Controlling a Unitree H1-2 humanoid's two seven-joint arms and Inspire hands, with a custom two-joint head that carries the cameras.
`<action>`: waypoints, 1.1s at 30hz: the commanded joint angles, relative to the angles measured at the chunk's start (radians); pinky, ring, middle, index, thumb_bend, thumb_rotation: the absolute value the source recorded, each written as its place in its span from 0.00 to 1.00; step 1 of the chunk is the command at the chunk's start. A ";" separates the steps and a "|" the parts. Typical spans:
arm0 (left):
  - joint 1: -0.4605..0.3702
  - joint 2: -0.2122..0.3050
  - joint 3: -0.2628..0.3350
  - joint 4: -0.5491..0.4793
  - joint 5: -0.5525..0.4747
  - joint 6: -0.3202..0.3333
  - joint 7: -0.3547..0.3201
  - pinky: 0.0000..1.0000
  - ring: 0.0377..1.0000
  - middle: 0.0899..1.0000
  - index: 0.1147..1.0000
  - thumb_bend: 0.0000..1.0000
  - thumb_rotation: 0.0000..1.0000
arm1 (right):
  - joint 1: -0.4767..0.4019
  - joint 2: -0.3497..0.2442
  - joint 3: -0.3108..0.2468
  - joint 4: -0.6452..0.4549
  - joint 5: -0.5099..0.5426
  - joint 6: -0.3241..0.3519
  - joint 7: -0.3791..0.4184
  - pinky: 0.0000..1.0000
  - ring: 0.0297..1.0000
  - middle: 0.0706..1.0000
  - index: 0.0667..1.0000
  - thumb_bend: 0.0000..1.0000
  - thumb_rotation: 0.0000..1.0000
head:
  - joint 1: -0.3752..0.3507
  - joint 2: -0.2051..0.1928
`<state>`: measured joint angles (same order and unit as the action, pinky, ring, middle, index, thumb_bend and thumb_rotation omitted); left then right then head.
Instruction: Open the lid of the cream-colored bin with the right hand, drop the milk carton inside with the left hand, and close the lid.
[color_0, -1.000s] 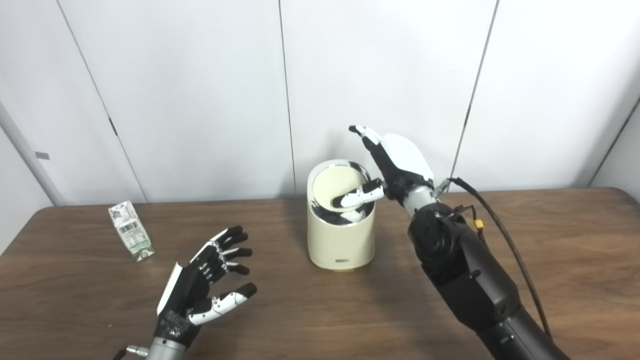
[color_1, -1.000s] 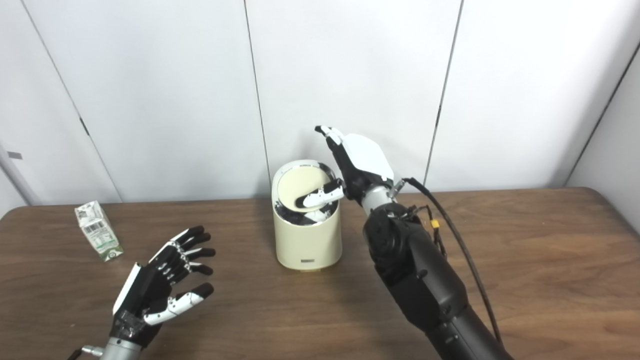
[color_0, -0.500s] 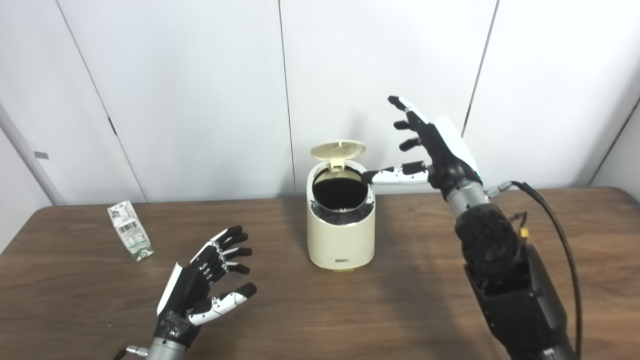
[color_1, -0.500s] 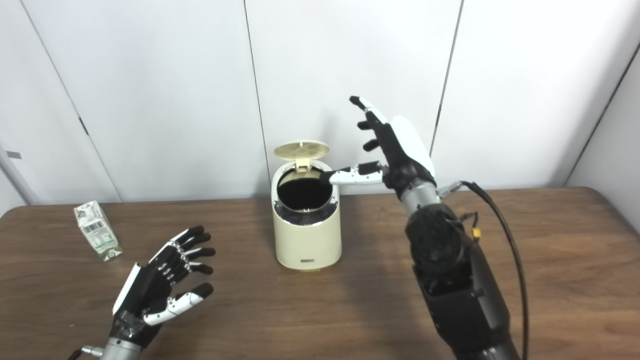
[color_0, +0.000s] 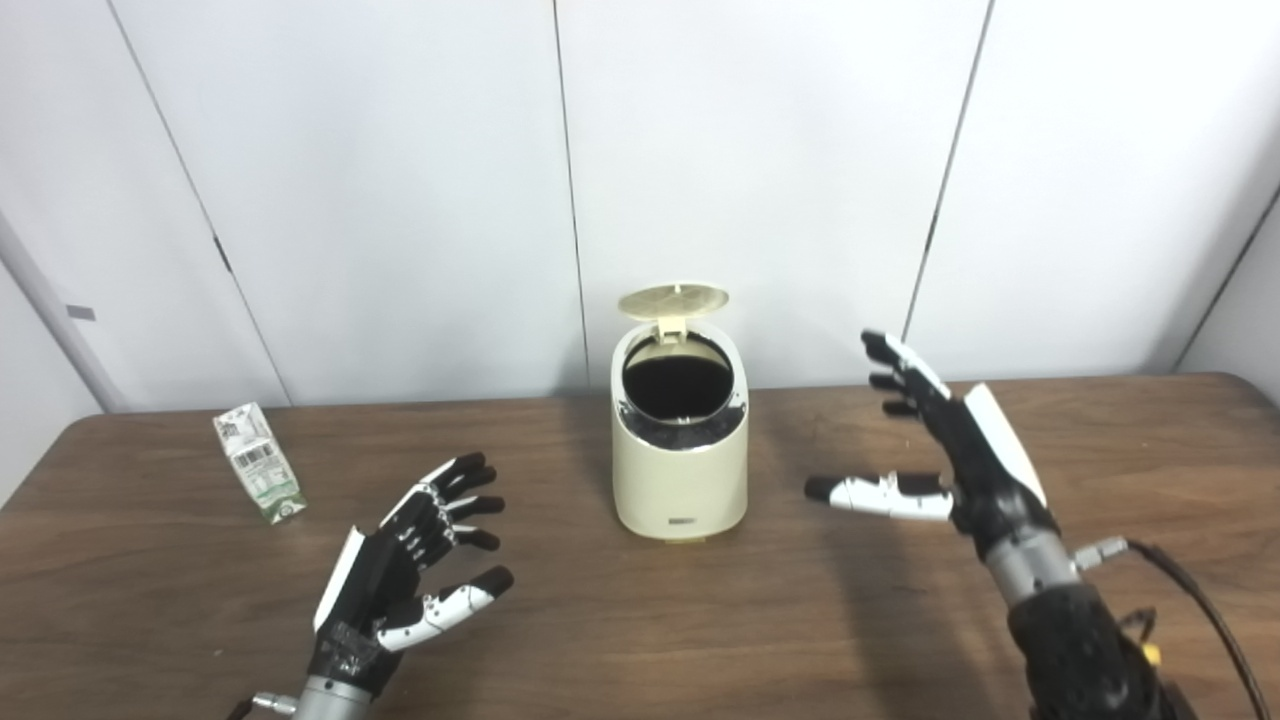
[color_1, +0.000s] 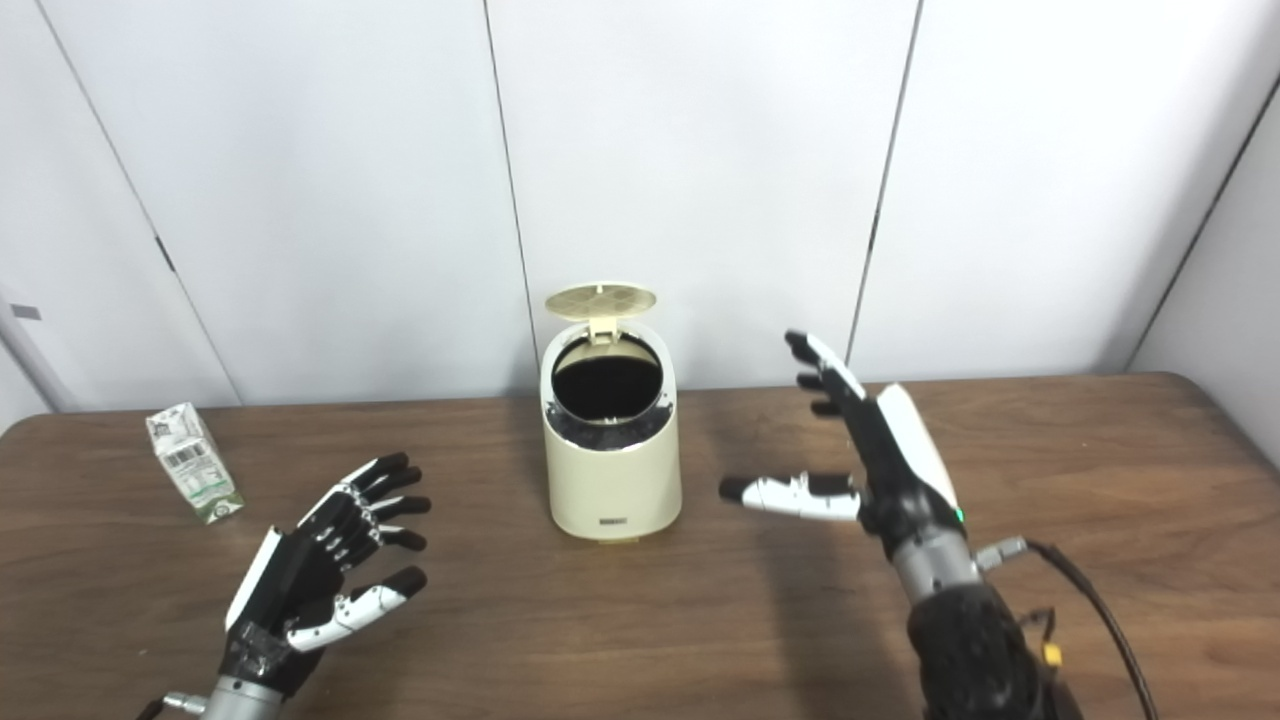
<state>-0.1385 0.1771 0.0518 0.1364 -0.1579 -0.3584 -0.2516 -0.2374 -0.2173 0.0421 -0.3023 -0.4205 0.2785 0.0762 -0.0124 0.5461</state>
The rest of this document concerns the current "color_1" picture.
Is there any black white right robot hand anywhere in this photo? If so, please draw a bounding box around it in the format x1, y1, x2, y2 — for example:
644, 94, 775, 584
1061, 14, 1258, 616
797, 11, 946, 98
718, 330, 969, 561

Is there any thin wire with yellow connector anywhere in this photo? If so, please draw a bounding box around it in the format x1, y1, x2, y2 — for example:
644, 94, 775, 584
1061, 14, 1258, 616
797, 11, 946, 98
1018, 605, 1067, 683

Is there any green white milk carton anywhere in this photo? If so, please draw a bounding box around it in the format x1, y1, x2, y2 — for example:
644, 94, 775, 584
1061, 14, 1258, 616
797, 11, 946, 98
146, 403, 245, 525

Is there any round cream bin lid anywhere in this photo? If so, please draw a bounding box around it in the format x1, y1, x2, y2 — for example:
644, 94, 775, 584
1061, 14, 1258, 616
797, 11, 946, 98
545, 283, 658, 346

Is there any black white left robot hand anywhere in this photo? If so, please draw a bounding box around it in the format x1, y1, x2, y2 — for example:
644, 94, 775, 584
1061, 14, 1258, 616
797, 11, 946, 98
218, 452, 433, 696

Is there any cream-colored bin body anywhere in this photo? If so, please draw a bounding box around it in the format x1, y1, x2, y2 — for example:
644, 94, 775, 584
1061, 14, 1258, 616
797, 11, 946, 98
540, 318, 683, 544

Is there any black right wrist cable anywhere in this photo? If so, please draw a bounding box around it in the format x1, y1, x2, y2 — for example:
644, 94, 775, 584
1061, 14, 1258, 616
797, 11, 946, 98
975, 537, 1161, 720

